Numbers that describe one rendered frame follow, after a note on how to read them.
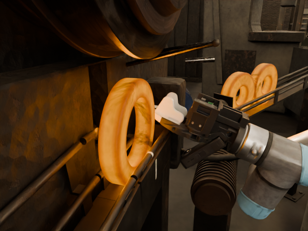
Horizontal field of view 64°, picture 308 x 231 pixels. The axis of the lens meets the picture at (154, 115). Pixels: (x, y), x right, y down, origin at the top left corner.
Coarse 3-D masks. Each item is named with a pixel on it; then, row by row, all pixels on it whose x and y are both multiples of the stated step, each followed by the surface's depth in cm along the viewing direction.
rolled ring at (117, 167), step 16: (128, 80) 40; (144, 80) 43; (112, 96) 37; (128, 96) 36; (144, 96) 44; (112, 112) 35; (128, 112) 37; (144, 112) 48; (112, 128) 35; (144, 128) 49; (112, 144) 35; (144, 144) 49; (112, 160) 35; (128, 160) 46; (112, 176) 38; (128, 176) 40
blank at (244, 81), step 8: (240, 72) 82; (232, 80) 80; (240, 80) 81; (248, 80) 84; (224, 88) 81; (232, 88) 80; (240, 88) 87; (248, 88) 86; (232, 96) 81; (240, 96) 88; (248, 96) 87; (240, 104) 86
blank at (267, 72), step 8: (264, 64) 90; (256, 72) 89; (264, 72) 89; (272, 72) 93; (256, 80) 88; (264, 80) 96; (272, 80) 94; (256, 88) 89; (264, 88) 96; (272, 88) 96; (256, 96) 90
